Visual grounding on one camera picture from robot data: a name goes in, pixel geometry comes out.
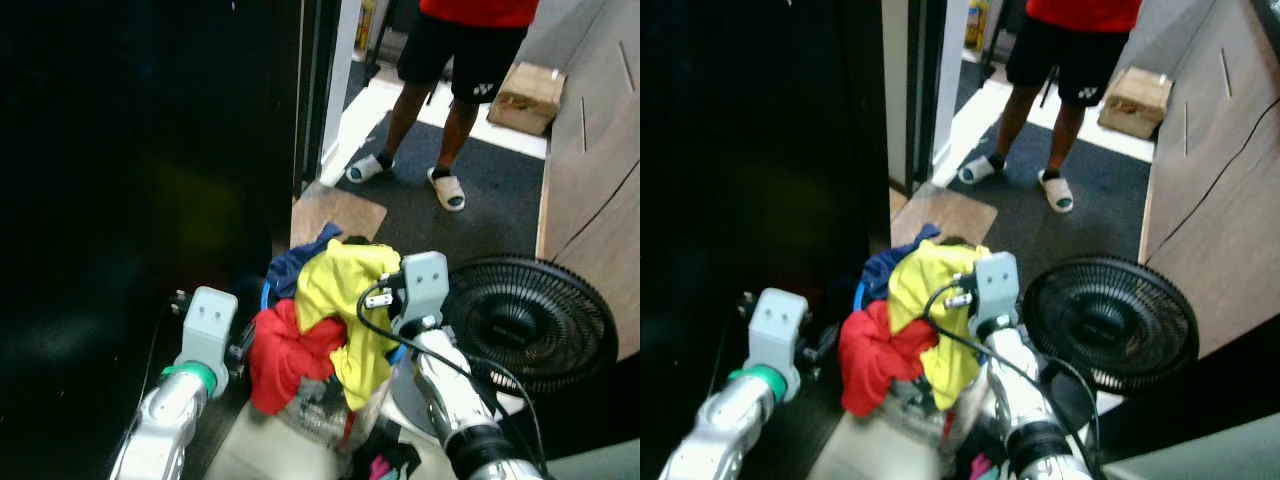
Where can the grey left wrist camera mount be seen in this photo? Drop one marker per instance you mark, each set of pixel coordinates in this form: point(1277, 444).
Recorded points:
point(778, 325)
point(208, 325)

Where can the black garment with colourful print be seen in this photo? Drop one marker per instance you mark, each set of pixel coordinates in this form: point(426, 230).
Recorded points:
point(975, 465)
point(385, 462)

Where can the brown door mat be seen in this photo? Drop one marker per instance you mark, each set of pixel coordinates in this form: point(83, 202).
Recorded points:
point(335, 215)
point(945, 215)

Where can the light wooden cabinet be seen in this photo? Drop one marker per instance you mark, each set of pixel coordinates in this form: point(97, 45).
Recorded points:
point(1220, 180)
point(600, 180)

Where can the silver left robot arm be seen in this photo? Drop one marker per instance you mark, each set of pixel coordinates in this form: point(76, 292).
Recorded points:
point(165, 422)
point(720, 430)

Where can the white door frame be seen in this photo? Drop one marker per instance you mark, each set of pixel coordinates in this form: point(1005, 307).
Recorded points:
point(950, 90)
point(340, 90)

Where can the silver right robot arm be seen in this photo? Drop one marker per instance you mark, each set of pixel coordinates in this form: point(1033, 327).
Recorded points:
point(1020, 400)
point(455, 400)

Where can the yellow mesh shirt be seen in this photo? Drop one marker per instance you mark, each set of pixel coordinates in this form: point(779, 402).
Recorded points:
point(925, 290)
point(335, 290)

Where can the black floor fan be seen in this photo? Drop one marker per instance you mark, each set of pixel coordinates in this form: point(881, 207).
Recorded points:
point(530, 320)
point(1110, 320)

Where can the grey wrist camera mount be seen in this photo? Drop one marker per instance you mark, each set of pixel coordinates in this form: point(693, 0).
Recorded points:
point(997, 285)
point(208, 325)
point(425, 285)
point(778, 325)

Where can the clear laundry basket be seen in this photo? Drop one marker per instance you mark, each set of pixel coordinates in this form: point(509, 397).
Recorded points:
point(915, 420)
point(318, 415)

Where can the person in red shirt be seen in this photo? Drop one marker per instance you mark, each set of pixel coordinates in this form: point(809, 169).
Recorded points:
point(465, 50)
point(1075, 50)

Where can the yellow bottle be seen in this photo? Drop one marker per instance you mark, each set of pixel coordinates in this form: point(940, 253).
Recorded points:
point(977, 25)
point(365, 25)

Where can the red garment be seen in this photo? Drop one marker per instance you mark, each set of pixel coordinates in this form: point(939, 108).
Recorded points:
point(875, 360)
point(285, 360)

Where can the dark blue garment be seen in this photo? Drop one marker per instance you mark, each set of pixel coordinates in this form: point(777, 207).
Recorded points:
point(290, 268)
point(885, 265)

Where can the brown cardboard box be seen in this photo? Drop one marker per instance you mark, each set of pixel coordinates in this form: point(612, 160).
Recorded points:
point(1135, 100)
point(527, 98)

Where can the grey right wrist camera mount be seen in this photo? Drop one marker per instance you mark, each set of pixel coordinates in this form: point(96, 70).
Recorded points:
point(425, 285)
point(997, 285)

